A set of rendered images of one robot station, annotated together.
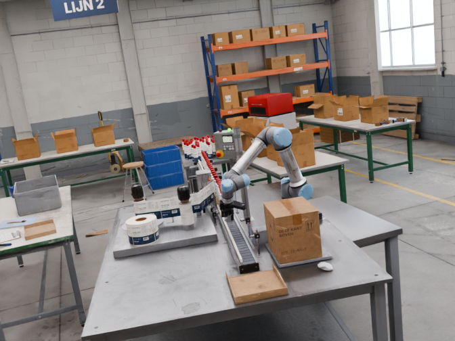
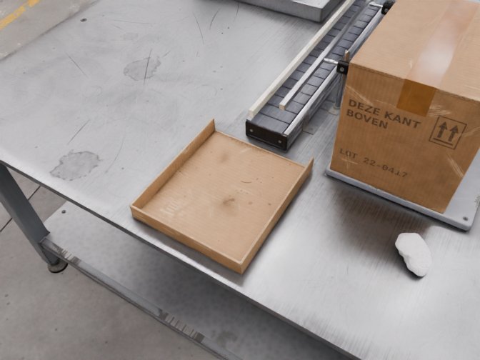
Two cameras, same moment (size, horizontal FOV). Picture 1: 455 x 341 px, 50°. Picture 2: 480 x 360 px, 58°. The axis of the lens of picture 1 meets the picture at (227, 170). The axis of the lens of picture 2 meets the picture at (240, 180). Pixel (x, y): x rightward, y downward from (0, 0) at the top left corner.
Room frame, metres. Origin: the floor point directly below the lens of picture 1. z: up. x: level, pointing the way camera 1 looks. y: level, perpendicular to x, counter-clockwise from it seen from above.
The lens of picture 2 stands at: (1.84, -0.46, 1.55)
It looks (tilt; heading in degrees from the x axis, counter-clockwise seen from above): 49 degrees down; 40
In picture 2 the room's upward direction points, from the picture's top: 3 degrees counter-clockwise
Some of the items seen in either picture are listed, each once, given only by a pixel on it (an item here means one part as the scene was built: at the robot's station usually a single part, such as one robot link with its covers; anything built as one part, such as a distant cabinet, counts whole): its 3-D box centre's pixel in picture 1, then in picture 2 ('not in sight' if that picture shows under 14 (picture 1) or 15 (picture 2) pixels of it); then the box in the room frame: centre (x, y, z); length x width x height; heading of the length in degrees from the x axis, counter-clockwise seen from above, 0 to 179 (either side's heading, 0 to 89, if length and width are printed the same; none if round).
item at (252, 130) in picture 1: (261, 139); not in sight; (5.83, -0.46, 0.97); 0.45 x 0.38 x 0.37; 110
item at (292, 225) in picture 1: (291, 229); (423, 98); (2.60, -0.32, 0.99); 0.30 x 0.24 x 0.27; 6
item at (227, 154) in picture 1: (228, 144); not in sight; (3.38, -0.03, 1.38); 0.17 x 0.10 x 0.19; 61
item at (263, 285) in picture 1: (255, 282); (225, 186); (2.27, -0.07, 0.85); 0.30 x 0.26 x 0.04; 6
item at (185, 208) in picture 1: (185, 207); not in sight; (3.15, 0.31, 1.03); 0.09 x 0.09 x 0.30
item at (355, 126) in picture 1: (350, 143); not in sight; (7.71, -2.03, 0.39); 2.20 x 0.80 x 0.78; 17
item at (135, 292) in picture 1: (217, 234); (341, 6); (3.12, 0.13, 0.82); 2.10 x 1.50 x 0.02; 6
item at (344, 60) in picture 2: (254, 243); (333, 78); (2.65, -0.10, 0.91); 0.07 x 0.03 x 0.16; 96
